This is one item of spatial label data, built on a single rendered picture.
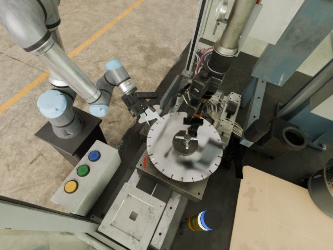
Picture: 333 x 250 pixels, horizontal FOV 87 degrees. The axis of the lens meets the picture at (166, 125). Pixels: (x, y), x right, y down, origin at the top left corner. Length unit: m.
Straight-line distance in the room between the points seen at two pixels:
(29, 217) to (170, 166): 0.47
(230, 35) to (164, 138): 0.45
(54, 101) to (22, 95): 1.63
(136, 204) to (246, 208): 0.52
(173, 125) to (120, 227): 0.45
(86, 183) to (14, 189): 1.26
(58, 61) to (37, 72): 2.05
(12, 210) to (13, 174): 1.69
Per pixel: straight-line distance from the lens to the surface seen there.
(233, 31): 0.56
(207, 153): 0.77
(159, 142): 0.75
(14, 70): 2.91
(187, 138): 0.72
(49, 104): 0.93
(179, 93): 0.55
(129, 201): 0.74
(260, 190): 1.05
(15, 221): 0.39
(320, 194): 1.15
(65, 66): 0.72
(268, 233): 1.02
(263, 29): 0.61
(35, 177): 1.95
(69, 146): 1.05
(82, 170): 0.80
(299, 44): 0.65
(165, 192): 0.89
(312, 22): 0.63
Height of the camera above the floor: 1.62
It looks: 58 degrees down
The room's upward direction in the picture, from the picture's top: 10 degrees clockwise
